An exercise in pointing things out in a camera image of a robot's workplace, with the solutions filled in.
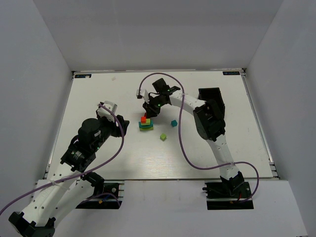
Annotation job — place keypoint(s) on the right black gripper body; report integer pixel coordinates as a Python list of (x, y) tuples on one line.
[(150, 108)]

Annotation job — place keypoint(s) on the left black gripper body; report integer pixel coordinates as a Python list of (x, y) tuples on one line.
[(118, 126)]

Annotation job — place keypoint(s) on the lime green rectangular block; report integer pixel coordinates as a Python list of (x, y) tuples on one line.
[(148, 121)]

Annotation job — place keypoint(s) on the teal arch block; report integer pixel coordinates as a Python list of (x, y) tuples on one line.
[(142, 125)]

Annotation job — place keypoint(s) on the lime green arch block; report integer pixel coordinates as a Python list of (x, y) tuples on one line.
[(146, 129)]

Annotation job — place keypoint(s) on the teal small cube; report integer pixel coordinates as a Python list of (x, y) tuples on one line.
[(174, 123)]

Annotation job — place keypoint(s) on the lime green small cube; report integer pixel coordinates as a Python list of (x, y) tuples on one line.
[(163, 137)]

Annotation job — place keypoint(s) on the black plastic bin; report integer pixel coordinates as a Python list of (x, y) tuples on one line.
[(213, 93)]

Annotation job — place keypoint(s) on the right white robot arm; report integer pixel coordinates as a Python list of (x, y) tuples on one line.
[(209, 122)]

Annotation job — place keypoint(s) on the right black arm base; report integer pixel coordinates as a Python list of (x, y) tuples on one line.
[(217, 198)]

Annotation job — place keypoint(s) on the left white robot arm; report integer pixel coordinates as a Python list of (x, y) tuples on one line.
[(72, 181)]

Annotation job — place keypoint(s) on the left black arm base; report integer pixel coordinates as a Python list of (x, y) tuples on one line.
[(106, 195)]

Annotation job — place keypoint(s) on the left blue corner label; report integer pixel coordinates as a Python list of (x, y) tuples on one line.
[(82, 76)]

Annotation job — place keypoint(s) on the blue corner label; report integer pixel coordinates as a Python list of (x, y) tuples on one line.
[(82, 76), (231, 73)]

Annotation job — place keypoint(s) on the right blue corner label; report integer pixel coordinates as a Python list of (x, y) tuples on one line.
[(231, 73)]

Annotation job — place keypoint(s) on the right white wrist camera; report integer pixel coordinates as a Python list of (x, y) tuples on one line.
[(143, 94)]

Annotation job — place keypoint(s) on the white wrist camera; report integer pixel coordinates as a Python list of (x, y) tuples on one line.
[(143, 94), (106, 110)]

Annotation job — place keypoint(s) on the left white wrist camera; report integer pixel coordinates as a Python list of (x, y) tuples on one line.
[(106, 110)]

